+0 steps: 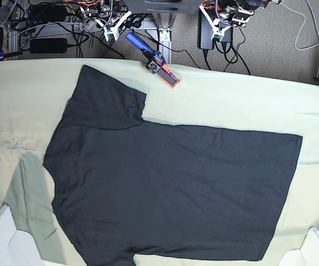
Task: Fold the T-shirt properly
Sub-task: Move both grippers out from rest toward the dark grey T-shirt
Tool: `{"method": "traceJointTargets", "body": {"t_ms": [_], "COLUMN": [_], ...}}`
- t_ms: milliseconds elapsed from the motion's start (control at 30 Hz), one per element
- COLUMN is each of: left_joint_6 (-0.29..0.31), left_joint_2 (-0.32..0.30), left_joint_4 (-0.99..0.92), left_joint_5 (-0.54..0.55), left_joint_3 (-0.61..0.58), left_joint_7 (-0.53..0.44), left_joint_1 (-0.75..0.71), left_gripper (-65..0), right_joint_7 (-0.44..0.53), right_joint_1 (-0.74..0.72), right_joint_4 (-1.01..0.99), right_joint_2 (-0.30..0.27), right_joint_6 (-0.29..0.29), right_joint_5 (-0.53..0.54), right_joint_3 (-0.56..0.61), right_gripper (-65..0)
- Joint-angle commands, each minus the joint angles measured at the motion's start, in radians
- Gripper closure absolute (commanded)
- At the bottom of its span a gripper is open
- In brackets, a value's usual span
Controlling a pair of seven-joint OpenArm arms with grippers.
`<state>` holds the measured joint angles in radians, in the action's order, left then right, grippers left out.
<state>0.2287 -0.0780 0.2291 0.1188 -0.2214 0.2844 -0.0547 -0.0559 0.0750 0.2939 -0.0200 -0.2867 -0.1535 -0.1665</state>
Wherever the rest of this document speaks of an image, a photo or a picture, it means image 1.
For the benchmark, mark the dark navy T-shirt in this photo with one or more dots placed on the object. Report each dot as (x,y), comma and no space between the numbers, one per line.
(126,186)

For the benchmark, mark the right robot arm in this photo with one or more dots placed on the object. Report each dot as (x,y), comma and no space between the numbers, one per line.
(108,17)

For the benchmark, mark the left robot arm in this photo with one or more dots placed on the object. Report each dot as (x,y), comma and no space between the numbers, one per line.
(224,15)

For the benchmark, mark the blue orange bar clamp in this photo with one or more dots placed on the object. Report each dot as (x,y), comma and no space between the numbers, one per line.
(156,63)

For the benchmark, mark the black power brick pair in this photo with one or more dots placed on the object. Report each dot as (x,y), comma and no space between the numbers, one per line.
(204,34)

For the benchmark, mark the light green table cloth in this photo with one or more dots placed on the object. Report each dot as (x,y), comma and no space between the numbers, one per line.
(34,93)

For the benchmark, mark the black power adapter left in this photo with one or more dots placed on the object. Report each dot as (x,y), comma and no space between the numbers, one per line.
(48,46)

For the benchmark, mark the white bin left corner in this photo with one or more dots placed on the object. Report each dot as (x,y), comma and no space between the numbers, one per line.
(16,247)

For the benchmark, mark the white bin corner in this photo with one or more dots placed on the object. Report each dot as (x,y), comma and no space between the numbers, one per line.
(16,247)
(307,255)

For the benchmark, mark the white bin right corner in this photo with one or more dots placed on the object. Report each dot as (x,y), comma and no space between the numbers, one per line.
(307,255)

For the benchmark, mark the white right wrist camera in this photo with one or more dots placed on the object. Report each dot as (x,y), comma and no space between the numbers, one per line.
(111,33)

